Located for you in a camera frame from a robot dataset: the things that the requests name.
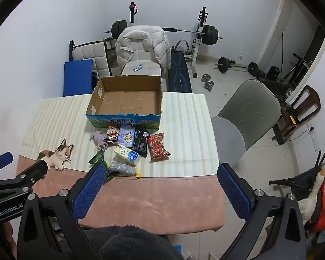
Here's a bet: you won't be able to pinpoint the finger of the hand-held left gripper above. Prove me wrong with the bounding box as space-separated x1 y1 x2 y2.
15 159 49 195
0 152 14 180

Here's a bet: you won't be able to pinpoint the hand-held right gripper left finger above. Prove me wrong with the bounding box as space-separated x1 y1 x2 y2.
16 163 109 260

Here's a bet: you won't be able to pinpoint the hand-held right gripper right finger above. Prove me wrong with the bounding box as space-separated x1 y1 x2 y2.
217 163 307 260

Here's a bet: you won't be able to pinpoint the green snack packet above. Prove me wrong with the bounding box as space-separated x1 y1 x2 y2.
88 152 115 182

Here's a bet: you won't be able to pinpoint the yellow tissue pack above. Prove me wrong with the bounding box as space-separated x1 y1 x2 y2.
114 144 141 167

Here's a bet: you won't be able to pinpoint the purple plush toy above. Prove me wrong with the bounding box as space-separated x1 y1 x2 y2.
90 130 109 151

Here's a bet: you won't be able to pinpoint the orange cartoon snack packet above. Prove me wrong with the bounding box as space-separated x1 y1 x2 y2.
106 125 121 144

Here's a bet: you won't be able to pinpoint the blue cartoon snack packet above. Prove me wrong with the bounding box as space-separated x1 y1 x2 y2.
117 125 136 146

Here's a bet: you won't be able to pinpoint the black snack packet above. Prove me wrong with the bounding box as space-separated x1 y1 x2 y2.
132 128 150 158

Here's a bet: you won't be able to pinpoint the red snack packet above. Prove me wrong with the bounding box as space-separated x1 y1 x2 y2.
147 132 172 161

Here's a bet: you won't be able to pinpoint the cardboard box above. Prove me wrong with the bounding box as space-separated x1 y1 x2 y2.
86 75 163 130

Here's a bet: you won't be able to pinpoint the dark fleece clothing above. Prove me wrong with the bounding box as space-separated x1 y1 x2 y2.
83 224 185 260

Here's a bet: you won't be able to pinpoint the grey office chair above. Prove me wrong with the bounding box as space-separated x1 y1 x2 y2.
211 79 283 168

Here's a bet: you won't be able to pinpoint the white goose plush toy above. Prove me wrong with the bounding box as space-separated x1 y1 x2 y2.
298 164 325 224

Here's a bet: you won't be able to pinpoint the black router antennas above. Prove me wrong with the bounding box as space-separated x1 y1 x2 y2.
315 150 325 168

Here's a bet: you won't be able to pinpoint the blue foam pad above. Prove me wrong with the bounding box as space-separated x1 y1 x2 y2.
63 59 94 97

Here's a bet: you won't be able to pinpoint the brown wooden chair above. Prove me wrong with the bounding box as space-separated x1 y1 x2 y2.
272 85 321 145

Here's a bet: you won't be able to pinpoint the black speaker box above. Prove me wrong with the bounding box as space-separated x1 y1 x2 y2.
267 66 281 81

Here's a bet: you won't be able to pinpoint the small floor barbell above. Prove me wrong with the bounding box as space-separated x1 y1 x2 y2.
215 57 260 77

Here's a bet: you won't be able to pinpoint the white quilted chair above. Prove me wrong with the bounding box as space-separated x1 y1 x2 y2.
68 40 111 80

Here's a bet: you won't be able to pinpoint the black weight bench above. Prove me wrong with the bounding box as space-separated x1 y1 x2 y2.
166 40 198 93

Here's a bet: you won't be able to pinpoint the white upholstered chair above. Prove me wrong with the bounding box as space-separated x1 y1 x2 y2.
120 60 163 77

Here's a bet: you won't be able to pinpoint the folded black scooter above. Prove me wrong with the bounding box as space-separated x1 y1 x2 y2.
283 54 313 86

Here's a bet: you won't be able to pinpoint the white barbell rack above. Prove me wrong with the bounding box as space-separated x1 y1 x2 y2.
190 6 210 78

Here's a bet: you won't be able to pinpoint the white puffer jacket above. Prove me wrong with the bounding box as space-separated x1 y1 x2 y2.
114 25 172 72

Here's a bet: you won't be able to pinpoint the barbell with black plates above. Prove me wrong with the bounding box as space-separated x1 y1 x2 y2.
104 20 224 46

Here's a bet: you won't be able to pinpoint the black stroller frame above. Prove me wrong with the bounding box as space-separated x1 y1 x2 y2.
269 165 325 199

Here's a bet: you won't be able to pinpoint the black floor cable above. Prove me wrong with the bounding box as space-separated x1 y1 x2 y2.
287 127 315 141

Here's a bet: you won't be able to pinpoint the black hanging strap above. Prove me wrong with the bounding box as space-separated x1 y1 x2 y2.
280 31 285 73

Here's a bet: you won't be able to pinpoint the black post with red knob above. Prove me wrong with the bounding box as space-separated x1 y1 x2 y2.
128 2 138 23

